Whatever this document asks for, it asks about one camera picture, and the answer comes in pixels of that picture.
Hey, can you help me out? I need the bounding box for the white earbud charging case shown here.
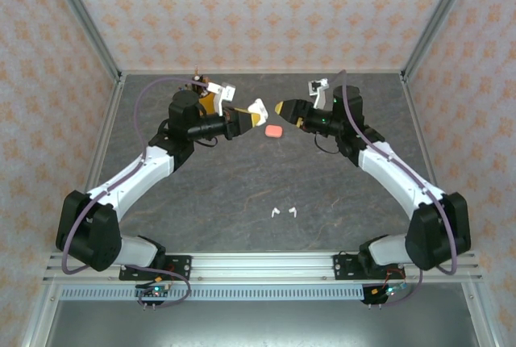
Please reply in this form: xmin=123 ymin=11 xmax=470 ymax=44
xmin=247 ymin=98 xmax=270 ymax=126

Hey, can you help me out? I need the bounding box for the yellow metal pen bucket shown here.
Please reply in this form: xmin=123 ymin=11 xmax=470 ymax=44
xmin=179 ymin=76 xmax=222 ymax=117

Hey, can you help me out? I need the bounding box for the small electronics board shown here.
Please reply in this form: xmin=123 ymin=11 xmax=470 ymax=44
xmin=135 ymin=282 xmax=173 ymax=311
xmin=361 ymin=280 xmax=408 ymax=311

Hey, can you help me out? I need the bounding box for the grey metal panel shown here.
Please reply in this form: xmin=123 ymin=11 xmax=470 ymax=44
xmin=46 ymin=299 xmax=483 ymax=347

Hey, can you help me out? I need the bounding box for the thin black cable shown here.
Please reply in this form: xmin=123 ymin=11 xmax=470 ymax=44
xmin=313 ymin=132 xmax=344 ymax=156

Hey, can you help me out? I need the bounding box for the aluminium frame rear rail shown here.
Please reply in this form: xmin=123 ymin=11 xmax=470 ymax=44
xmin=119 ymin=67 xmax=406 ymax=77

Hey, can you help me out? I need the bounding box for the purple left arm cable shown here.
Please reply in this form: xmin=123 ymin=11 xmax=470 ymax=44
xmin=60 ymin=77 xmax=210 ymax=275

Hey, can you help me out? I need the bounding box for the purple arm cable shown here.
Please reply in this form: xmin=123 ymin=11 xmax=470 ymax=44
xmin=332 ymin=69 xmax=460 ymax=276
xmin=60 ymin=77 xmax=210 ymax=275

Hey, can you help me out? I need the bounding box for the aluminium frame side rail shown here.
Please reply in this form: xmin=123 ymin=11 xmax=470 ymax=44
xmin=399 ymin=72 xmax=499 ymax=347
xmin=19 ymin=74 xmax=127 ymax=347

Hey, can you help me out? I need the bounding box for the aluminium frame post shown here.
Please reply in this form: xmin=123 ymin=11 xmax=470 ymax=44
xmin=401 ymin=0 xmax=481 ymax=82
xmin=43 ymin=0 xmax=124 ymax=84

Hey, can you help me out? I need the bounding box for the aluminium mounting rail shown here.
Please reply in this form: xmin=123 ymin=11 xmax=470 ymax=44
xmin=42 ymin=252 xmax=484 ymax=283

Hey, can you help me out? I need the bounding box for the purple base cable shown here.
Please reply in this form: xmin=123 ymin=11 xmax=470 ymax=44
xmin=127 ymin=269 xmax=191 ymax=308
xmin=378 ymin=260 xmax=423 ymax=308

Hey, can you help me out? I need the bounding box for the grey slotted cable duct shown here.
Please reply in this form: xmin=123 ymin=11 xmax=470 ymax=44
xmin=59 ymin=284 xmax=366 ymax=302

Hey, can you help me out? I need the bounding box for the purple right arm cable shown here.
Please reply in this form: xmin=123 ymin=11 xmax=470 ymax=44
xmin=332 ymin=69 xmax=460 ymax=276

